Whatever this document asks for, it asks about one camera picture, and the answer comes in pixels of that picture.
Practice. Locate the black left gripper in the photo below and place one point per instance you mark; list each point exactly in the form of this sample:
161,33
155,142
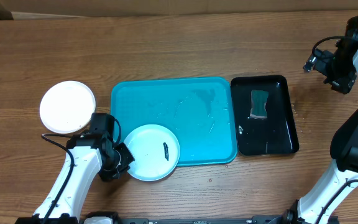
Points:
107,175

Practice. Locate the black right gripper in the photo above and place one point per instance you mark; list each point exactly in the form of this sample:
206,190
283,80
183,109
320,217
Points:
319,62

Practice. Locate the light blue plate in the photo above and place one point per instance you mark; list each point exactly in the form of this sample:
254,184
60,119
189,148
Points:
156,152

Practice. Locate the white plate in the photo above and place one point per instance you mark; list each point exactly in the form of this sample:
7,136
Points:
67,107

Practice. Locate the green white sponge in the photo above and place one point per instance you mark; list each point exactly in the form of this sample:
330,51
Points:
259,100

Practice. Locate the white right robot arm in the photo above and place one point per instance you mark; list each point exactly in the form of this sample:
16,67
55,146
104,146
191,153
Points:
337,182

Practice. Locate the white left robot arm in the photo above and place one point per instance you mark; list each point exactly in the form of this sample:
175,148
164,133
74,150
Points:
67,196

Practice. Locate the black rectangular tray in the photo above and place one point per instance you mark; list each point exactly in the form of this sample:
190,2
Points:
275,134

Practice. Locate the teal plastic tray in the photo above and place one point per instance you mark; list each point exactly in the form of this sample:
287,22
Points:
198,111

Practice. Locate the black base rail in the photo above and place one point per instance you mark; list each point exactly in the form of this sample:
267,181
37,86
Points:
113,218

